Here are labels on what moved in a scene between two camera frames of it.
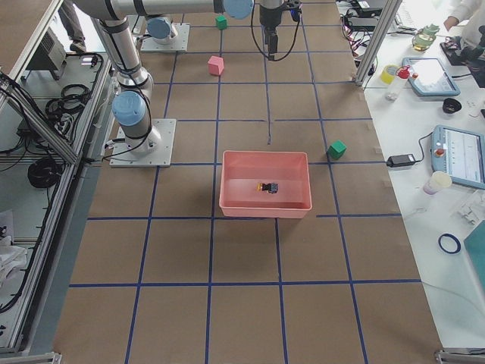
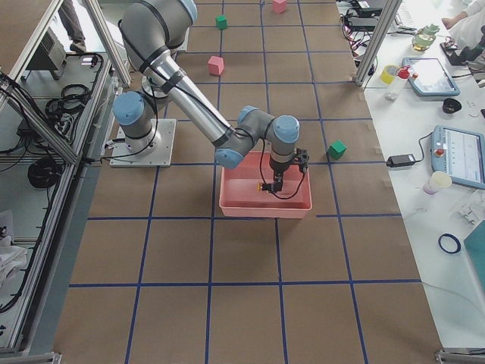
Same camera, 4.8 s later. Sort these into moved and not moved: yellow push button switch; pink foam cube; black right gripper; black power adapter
Moved: black right gripper
Not moved: pink foam cube; black power adapter; yellow push button switch
